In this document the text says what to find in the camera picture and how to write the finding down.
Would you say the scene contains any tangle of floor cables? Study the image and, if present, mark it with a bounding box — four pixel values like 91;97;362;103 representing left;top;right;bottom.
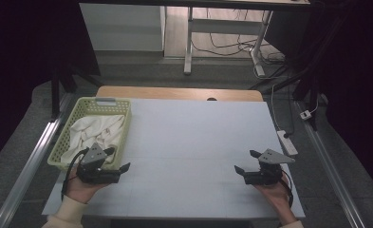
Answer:
191;9;287;66

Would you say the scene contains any white cabinet panel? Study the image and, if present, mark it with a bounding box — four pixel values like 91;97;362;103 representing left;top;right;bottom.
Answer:
79;3;167;52

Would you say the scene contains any white power strip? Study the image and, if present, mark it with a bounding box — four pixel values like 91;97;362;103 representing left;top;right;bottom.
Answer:
276;129;299;157

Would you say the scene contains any white cloth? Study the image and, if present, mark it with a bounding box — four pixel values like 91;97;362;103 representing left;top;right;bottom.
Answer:
60;113;126;165

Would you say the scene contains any green plastic basket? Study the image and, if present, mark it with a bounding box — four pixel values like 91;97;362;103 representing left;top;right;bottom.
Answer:
47;96;133;173

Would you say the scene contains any black metal stand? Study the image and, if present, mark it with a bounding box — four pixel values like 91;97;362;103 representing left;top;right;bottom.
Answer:
48;61;103;122
249;4;351;131

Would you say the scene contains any person's right hand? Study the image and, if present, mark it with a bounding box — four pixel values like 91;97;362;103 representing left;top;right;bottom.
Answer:
253;172;294;211

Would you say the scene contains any wooden table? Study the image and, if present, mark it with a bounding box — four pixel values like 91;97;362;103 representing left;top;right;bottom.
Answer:
95;85;265;103

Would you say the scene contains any person's left hand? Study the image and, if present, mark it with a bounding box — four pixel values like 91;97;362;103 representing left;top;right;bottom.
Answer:
65;166;110;205

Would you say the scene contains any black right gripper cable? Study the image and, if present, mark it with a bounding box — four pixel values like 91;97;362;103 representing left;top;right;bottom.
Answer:
281;170;295;209

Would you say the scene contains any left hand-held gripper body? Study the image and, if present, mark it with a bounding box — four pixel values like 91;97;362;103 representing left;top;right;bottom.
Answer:
76;142;121;185

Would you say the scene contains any white-framed desk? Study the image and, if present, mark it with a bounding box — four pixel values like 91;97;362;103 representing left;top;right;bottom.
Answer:
79;0;312;78

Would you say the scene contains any white board table cover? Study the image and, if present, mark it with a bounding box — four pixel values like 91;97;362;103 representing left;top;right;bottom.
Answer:
41;97;307;220

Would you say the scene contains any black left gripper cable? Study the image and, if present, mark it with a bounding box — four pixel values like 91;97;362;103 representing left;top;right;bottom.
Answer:
60;146;90;202

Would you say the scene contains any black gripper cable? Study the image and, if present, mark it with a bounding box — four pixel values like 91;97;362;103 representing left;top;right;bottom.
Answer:
60;146;90;202
281;170;295;209

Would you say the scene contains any aluminium rail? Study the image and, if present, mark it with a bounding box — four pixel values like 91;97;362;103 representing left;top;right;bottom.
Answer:
293;100;367;228
0;94;78;228

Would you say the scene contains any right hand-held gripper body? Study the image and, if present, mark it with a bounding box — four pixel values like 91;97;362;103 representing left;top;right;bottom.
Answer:
243;147;296;186

